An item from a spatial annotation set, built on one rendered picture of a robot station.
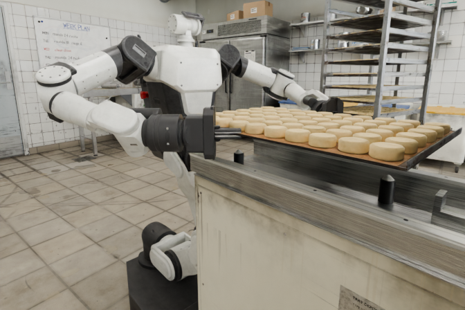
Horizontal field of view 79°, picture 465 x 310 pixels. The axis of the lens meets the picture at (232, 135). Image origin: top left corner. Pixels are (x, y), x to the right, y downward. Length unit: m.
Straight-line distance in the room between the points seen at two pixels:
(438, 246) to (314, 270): 0.24
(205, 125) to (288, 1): 5.03
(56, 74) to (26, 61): 4.20
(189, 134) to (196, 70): 0.45
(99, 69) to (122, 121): 0.31
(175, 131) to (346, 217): 0.38
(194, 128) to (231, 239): 0.34
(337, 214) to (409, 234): 0.12
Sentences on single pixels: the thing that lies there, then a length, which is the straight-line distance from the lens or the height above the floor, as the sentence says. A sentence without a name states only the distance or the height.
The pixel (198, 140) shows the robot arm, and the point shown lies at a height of 0.99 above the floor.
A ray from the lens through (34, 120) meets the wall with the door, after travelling 5.07.
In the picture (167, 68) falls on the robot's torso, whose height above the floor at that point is 1.15.
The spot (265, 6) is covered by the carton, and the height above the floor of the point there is 2.22.
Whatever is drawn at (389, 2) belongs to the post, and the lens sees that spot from 2.05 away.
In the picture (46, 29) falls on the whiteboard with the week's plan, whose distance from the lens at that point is 5.16.
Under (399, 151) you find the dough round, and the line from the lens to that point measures 0.50.
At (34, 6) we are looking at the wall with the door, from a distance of 5.18.
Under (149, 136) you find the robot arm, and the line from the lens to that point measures 0.64.
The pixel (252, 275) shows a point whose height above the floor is 0.63.
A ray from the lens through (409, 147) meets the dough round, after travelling 0.55.
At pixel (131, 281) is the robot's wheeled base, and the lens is 1.59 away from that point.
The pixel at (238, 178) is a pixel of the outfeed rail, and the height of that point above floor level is 0.87.
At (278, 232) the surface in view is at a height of 0.79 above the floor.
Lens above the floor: 1.13
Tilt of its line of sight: 12 degrees down
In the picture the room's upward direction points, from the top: straight up
